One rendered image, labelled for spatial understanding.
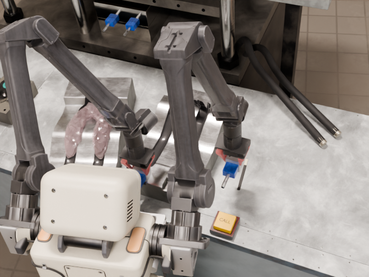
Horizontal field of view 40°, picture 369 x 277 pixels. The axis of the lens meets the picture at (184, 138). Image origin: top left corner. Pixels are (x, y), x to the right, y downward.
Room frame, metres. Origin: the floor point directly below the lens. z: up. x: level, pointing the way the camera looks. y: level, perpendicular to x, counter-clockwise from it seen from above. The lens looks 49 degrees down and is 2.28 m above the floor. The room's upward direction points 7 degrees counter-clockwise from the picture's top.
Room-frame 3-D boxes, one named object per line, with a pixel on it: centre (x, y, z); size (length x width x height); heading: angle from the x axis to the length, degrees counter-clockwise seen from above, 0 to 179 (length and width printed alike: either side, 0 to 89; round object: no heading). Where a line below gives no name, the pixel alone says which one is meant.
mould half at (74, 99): (1.32, 0.35, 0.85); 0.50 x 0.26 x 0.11; 169
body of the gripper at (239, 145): (1.02, -0.15, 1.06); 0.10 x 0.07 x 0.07; 62
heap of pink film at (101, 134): (1.32, 0.35, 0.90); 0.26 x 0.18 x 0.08; 169
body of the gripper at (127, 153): (1.05, 0.16, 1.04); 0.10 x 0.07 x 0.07; 62
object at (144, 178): (1.02, 0.18, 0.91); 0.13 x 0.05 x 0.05; 152
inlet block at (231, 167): (0.99, -0.13, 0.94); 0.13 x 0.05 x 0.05; 151
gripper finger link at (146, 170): (1.04, 0.15, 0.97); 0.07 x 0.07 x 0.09; 62
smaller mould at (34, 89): (1.59, 0.72, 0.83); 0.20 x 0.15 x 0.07; 152
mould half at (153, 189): (1.22, 0.00, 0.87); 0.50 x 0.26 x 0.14; 152
